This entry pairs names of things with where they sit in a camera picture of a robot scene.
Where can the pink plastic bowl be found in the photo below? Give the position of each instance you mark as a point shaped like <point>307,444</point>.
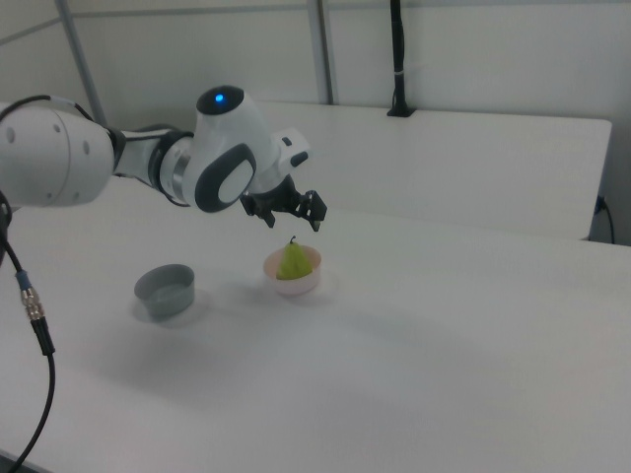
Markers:
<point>296,288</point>

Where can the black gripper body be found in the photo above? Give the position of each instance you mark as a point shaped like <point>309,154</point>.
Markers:
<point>281,197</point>

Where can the upright aluminium frame post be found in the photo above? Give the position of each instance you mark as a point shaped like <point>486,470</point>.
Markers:
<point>323,49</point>

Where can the slanted aluminium frame post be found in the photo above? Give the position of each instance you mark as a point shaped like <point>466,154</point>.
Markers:
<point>84,59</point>

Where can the green pear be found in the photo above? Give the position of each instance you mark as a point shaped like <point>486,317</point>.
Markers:
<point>294,263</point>

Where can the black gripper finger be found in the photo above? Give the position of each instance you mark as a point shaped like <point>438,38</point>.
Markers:
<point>255,206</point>
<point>314,207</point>

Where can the grey plastic bowl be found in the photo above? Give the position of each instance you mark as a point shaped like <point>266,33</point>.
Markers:
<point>167,300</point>

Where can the black camera stand pole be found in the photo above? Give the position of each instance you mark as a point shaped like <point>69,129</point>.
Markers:
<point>399,49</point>

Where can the white table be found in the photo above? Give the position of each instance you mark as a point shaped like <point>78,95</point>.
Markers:
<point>468,162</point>

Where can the horizontal aluminium frame rail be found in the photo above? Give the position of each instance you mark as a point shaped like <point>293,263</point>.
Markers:
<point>197,12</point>

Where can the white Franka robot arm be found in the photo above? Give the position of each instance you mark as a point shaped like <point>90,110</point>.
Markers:
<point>49,162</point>

